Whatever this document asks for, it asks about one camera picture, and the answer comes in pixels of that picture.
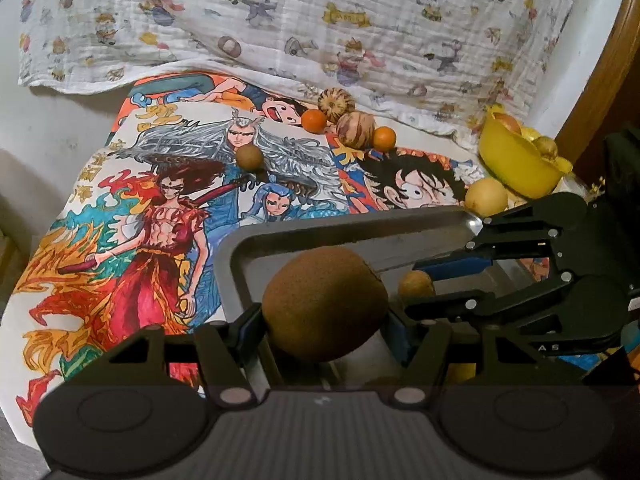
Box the round yellow fruit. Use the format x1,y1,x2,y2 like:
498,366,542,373
464,177,508,218

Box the large brown kiwi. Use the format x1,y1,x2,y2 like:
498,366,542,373
262,246,388,362

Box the small orange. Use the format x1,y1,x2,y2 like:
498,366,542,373
300,110,328,134
372,126,397,153

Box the striped melon fruit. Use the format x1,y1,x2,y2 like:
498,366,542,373
335,110,375,150
318,88,356,124

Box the small brown kiwi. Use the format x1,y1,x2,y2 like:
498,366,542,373
235,143,264,172

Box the yellow-green pear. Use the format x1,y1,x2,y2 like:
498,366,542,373
446,363,476,386

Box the grey metal baking tray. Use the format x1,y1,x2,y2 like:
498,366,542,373
212,204,557,391

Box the yellow plastic bowl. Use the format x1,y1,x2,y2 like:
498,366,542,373
477,105,573,198

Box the fruit in yellow bowl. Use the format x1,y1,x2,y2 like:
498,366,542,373
533,136,559,160

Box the colourful anime poster mat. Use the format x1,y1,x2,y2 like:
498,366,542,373
1,72,486,446

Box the cartoon print cloth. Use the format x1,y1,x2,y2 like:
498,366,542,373
18,0,575,148

